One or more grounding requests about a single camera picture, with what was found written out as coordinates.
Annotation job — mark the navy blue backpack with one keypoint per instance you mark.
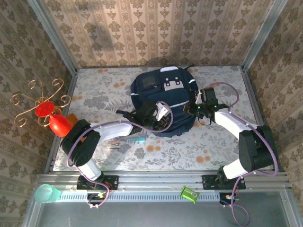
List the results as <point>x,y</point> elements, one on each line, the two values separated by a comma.
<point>154,94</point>

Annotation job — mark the light blue pen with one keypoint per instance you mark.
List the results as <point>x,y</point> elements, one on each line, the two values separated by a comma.
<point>138,139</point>

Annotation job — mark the small pink stapler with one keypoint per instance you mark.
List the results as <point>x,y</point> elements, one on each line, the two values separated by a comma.
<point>114,144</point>

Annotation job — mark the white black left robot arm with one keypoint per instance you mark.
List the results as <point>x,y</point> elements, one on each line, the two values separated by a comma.
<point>113,128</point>

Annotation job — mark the floral patterned tablecloth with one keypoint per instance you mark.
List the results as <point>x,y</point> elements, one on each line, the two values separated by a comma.
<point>165,160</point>

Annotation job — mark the brown wooden block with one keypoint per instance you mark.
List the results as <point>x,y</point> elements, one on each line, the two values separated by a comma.
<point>73,118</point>

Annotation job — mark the small green clip block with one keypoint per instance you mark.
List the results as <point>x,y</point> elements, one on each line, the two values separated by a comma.
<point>189,194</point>

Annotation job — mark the red vase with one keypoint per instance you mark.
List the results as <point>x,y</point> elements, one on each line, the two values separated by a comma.
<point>59,125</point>

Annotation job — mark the grey metal panel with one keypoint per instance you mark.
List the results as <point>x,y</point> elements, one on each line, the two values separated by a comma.
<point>154,215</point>

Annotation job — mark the teal plastic cup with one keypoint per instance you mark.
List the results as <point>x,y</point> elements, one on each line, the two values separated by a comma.
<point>43,192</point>

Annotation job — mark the aluminium side rail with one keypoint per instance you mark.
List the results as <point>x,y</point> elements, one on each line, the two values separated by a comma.
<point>253,94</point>
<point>71,89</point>

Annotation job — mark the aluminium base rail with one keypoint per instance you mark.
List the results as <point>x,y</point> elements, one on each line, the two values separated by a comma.
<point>161,178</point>

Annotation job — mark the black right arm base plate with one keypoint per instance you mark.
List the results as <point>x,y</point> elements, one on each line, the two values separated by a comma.
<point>209,182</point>

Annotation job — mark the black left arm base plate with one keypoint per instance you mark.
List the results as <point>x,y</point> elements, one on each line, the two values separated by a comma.
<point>111,182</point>

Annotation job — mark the aluminium corner post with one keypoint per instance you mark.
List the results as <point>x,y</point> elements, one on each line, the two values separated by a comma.
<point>262,35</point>
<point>52,35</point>

